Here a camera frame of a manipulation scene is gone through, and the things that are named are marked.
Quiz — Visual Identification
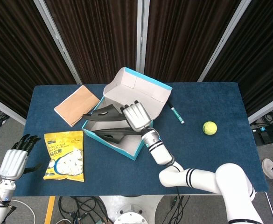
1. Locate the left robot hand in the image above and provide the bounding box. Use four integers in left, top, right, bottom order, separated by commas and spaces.
0, 134, 43, 180

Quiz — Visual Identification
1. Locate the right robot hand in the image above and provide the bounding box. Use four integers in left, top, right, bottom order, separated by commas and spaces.
119, 99, 154, 133

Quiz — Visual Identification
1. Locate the turquoise cardboard shoe box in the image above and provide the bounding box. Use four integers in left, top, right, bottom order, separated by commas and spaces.
81, 67, 173, 161

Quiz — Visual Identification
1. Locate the black rubber slipper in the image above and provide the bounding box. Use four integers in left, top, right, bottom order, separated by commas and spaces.
93, 127, 143, 145
84, 105, 127, 122

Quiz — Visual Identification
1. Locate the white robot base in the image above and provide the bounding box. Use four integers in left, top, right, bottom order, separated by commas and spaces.
98, 195, 165, 224

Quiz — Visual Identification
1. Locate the green and black marker pen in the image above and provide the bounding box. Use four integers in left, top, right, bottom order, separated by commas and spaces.
168, 102, 185, 125

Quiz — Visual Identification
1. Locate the yellow marshmallow bag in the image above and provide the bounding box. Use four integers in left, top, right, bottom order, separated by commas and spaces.
43, 130, 85, 182

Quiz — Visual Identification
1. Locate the yellow floor tape strip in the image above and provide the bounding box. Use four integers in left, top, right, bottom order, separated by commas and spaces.
44, 196, 56, 224

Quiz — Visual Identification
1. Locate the brown spiral notebook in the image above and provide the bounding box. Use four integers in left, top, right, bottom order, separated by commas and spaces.
54, 84, 101, 128

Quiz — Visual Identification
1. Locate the blue table cloth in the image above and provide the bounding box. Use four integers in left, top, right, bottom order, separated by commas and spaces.
16, 81, 269, 197

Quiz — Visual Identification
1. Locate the yellow tennis ball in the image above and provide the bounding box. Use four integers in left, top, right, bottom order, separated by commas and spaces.
202, 121, 218, 136

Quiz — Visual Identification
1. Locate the dark pleated partition panel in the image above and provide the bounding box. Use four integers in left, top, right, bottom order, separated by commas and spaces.
33, 0, 143, 84
0, 0, 82, 126
140, 0, 252, 84
197, 0, 273, 124

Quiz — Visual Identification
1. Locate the white floor cable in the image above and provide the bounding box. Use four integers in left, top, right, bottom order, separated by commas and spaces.
10, 203, 36, 224

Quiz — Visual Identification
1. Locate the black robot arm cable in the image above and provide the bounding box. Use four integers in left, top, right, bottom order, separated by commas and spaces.
175, 185, 184, 210

